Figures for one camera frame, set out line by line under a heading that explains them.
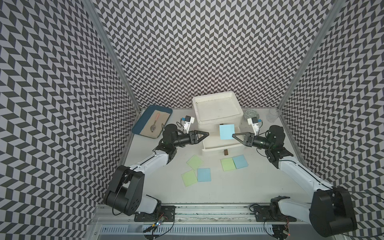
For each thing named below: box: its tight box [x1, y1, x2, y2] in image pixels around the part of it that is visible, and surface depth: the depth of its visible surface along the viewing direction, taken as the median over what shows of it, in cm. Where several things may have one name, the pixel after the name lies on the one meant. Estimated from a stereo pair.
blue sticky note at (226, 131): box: [219, 124, 235, 140], surface depth 76 cm
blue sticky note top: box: [232, 154, 249, 169], surface depth 93 cm
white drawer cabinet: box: [192, 91, 245, 156], surface depth 84 cm
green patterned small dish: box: [243, 109, 260, 120], surface depth 114 cm
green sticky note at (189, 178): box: [181, 169, 198, 188], surface depth 88 cm
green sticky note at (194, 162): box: [186, 154, 204, 171], surface depth 93 cm
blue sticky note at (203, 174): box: [197, 168, 212, 182], surface depth 88 cm
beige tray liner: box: [139, 110, 171, 139], surface depth 111 cm
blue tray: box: [131, 105, 173, 139], surface depth 114 cm
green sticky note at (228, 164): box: [220, 158, 237, 172], surface depth 91 cm
